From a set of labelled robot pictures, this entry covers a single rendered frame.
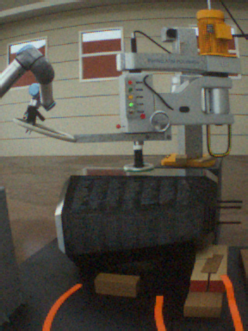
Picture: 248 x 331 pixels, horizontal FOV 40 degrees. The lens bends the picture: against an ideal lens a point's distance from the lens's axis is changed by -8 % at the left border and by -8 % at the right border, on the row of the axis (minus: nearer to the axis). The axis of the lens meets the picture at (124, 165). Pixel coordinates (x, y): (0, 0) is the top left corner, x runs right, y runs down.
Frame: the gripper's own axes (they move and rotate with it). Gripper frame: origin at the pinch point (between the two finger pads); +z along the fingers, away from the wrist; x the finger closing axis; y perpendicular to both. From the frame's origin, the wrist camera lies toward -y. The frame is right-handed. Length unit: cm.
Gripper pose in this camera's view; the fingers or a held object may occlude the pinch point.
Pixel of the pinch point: (28, 132)
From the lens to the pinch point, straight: 270.4
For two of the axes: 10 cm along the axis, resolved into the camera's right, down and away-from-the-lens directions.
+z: -3.3, 9.4, 0.8
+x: 6.4, 2.9, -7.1
